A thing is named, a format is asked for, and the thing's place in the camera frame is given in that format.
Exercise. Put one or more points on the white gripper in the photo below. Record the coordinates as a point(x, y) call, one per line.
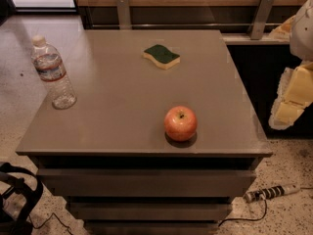
point(303, 33)

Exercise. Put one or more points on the green and yellow sponge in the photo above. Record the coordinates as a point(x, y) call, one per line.
point(162, 57)

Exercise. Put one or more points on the red apple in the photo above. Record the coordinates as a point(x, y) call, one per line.
point(180, 123)

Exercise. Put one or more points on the white power strip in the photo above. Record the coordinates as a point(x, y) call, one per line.
point(271, 193)

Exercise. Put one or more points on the grey drawer cabinet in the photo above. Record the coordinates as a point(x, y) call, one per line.
point(109, 155)

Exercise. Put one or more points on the clear plastic water bottle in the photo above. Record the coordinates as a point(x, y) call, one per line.
point(51, 69)

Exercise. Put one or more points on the right metal bracket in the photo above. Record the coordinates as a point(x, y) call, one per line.
point(259, 21)

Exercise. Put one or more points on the metal bracket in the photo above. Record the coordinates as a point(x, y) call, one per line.
point(123, 13)
point(259, 21)

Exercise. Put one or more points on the wooden wall counter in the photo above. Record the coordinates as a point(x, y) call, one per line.
point(231, 17)

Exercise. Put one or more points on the left metal bracket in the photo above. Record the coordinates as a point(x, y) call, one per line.
point(123, 13)

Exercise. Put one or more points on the black bag with straps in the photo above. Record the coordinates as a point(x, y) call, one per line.
point(18, 200)

